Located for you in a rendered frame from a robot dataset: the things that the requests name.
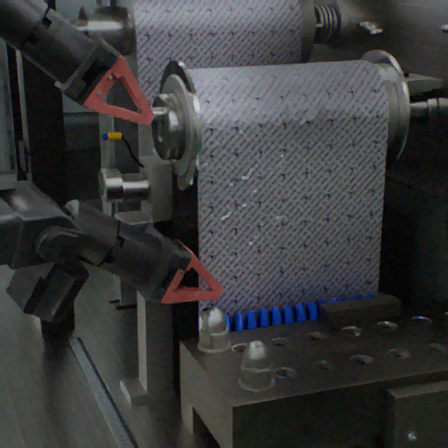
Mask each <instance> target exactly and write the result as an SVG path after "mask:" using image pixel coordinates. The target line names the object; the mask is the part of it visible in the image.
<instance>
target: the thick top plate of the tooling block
mask: <svg viewBox="0 0 448 448"><path fill-rule="evenodd" d="M255 340H259V341H262V342H264V343H265V344H266V345H267V346H268V348H269V350H270V355H271V362H272V363H273V378H274V380H275V386H274V387H273V388H272V389H270V390H267V391H263V392H252V391H248V390H245V389H243V388H241V387H240V385H239V379H240V378H241V367H242V363H243V360H244V352H245V349H246V347H247V346H248V344H249V343H251V342H252V341H255ZM228 341H229V342H230V349H229V350H227V351H225V352H222V353H215V354H212V353H205V352H202V351H200V350H199V349H198V348H197V343H198V342H199V337H197V338H190V339H184V340H180V389H181V390H182V392H183V393H184V394H185V396H186V397H187V399H188V400H189V402H190V404H191V405H192V407H193V408H194V410H195V411H196V412H197V414H198V415H199V417H200V418H201V419H202V421H203V422H204V424H205V425H206V426H207V428H208V429H209V432H210V433H211V434H212V436H213V437H214V439H215V440H216V441H217V443H218V444H219V446H220V447H221V448H311V447H315V446H321V445H326V444H331V443H336V442H341V441H345V440H350V439H355V438H361V437H366V436H370V435H375V434H380V433H384V420H385V402H386V390H387V389H391V388H396V387H401V386H408V385H413V384H418V383H424V382H430V381H435V380H440V379H446V378H448V300H447V301H441V302H434V303H427V304H420V305H414V306H406V307H401V315H400V316H394V317H388V318H381V319H374V320H371V319H368V320H361V321H355V322H349V323H342V324H335V325H327V324H326V323H325V322H323V321H322V320H321V319H314V320H307V321H301V322H295V323H288V324H282V325H275V326H269V327H262V328H256V329H249V330H243V331H235V332H229V333H228Z"/></svg>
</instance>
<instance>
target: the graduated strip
mask: <svg viewBox="0 0 448 448"><path fill-rule="evenodd" d="M65 340H66V342H67V344H68V346H69V348H70V349H71V351H72V353H73V355H74V357H75V359H76V361H77V363H78V365H79V367H80V369H81V371H82V374H83V376H84V378H85V380H86V382H87V384H88V386H89V388H90V390H91V392H92V394H93V396H94V398H95V400H96V402H97V404H98V406H99V407H100V409H101V412H102V414H103V416H104V418H105V420H106V422H107V424H108V426H109V428H110V430H111V432H112V434H113V436H114V439H115V441H116V443H117V445H118V447H119V448H140V446H139V443H138V442H137V440H136V438H135V436H134V434H133V432H132V431H131V429H130V427H129V425H128V423H127V422H126V420H125V418H124V415H123V413H122V411H121V410H120V408H119V406H118V404H117V402H116V401H115V399H114V397H113V395H112V393H111V392H110V390H109V388H108V386H107V384H106V381H105V380H104V378H103V376H102V374H101V372H100V371H99V369H98V367H97V365H96V363H95V361H94V360H93V358H92V356H91V354H90V352H89V351H88V349H87V347H86V345H85V343H84V342H83V340H82V338H81V337H77V338H69V339H65Z"/></svg>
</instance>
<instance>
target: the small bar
mask: <svg viewBox="0 0 448 448"><path fill-rule="evenodd" d="M401 305H402V301H401V300H400V299H398V298H397V297H395V296H393V295H392V294H389V295H381V296H374V297H368V298H361V299H354V300H348V301H340V302H333V303H326V304H320V309H319V318H320V319H321V320H322V321H323V322H325V323H326V324H327V325H335V324H342V323H349V322H355V321H361V320H368V319H371V320H374V319H381V318H388V317H394V316H400V315H401Z"/></svg>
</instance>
